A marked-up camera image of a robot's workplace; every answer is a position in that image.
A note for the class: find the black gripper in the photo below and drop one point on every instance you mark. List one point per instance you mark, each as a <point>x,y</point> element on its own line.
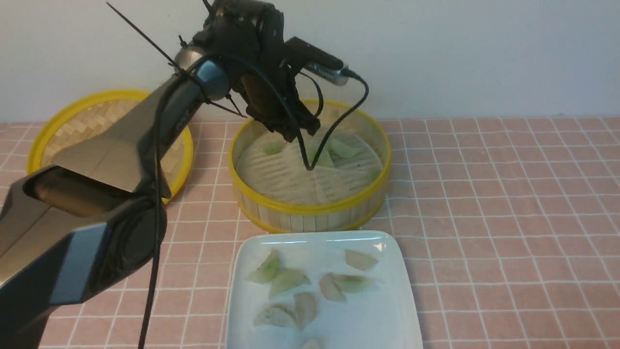
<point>248,35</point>

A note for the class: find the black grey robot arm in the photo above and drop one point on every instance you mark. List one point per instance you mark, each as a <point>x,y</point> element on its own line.
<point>95,215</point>

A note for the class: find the pale green dumpling on plate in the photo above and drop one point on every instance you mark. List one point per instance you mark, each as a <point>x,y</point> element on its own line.
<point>286,280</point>

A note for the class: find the pinkish dumpling on plate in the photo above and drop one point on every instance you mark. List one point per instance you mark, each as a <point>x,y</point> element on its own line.
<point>330,289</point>

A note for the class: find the light green dumpling on plate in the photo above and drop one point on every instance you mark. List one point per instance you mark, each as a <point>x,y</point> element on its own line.
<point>352,283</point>

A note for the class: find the white square plate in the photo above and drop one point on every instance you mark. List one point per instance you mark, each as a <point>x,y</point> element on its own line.
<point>382,317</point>

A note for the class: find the white dumpling on plate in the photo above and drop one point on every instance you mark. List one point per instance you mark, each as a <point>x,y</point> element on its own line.
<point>276,316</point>

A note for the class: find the dumpling at plate edge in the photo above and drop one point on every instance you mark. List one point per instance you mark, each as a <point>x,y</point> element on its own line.
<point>311,343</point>

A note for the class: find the green dumpling in steamer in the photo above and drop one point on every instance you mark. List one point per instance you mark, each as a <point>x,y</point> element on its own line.
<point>324,158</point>
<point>341,149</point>
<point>272,148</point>

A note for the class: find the yellow rimmed bamboo steamer basket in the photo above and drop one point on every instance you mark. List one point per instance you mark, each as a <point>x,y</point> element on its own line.
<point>353,212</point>

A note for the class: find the yellow rimmed bamboo steamer lid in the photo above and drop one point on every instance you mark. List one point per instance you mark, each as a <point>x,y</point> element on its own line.
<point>92,115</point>

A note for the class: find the pink checkered tablecloth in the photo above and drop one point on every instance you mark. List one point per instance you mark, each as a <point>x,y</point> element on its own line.
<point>509,230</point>

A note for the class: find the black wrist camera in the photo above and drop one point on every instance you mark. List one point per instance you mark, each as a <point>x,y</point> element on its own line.
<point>300,54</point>

